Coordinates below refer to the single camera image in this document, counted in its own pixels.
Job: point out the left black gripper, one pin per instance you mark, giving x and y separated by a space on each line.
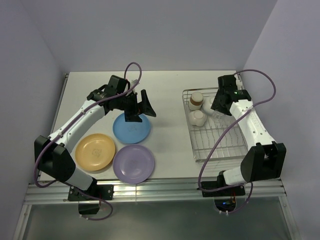
143 107

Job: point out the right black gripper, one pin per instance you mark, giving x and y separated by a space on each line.
215 105

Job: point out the blue plastic plate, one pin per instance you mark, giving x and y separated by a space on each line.
131 132

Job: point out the brown white ceramic cup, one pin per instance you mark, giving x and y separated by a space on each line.
195 101

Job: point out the flower patterned small dish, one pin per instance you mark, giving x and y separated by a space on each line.
197 118

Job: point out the purple plastic plate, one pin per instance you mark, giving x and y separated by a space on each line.
133 164

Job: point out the orange plastic plate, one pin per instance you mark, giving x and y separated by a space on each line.
94 152

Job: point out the small clear glass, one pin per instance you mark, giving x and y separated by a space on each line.
218 116

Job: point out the white ceramic bowl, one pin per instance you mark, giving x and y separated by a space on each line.
207 104

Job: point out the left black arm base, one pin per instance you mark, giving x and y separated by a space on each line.
90 201

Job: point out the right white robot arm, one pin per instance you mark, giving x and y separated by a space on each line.
265 157

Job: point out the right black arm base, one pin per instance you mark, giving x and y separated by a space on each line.
226 202

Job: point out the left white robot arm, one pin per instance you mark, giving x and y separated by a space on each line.
53 153

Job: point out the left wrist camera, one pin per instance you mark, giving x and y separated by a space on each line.
133 82

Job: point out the aluminium mounting rail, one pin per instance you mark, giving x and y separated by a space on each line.
154 190

